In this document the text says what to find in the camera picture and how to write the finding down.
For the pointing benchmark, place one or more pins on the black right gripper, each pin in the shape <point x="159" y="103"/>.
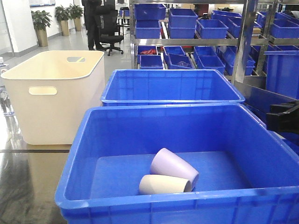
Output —
<point x="283" y="117"/>

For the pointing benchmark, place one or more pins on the lavender plastic cup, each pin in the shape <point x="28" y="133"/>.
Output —
<point x="168" y="163"/>

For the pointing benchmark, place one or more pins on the beige plastic cup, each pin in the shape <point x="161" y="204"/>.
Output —
<point x="163" y="184"/>

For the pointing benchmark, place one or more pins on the tall blue bin right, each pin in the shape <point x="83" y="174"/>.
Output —
<point x="283" y="73"/>

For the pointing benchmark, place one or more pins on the large blue bin front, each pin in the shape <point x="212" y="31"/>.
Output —
<point x="247" y="174"/>

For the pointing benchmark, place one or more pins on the large blue bin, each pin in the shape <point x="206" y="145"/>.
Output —
<point x="165" y="87"/>
<point x="247" y="174"/>

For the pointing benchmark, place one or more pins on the large blue bin rear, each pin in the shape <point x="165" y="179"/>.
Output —
<point x="165" y="87"/>

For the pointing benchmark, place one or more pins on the black office chair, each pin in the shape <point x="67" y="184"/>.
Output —
<point x="109" y="29"/>

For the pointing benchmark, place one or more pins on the person in dark clothes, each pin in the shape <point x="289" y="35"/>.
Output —
<point x="90" y="7"/>

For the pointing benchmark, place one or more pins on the potted plant gold pot right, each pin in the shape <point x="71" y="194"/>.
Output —
<point x="76" y="13"/>

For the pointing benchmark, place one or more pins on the potted plant gold pot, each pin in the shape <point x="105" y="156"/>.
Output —
<point x="41" y="21"/>
<point x="62" y="15"/>
<point x="76" y="13"/>

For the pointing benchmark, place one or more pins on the cream plastic basket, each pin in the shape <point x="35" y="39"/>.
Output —
<point x="51" y="91"/>

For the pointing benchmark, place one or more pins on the potted plant gold pot middle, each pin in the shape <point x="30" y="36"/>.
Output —
<point x="62" y="15"/>

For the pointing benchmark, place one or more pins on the potted plant gold pot left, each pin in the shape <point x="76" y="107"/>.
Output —
<point x="41" y="21"/>

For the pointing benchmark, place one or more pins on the clear water bottle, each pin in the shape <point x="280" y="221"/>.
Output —
<point x="5" y="103"/>

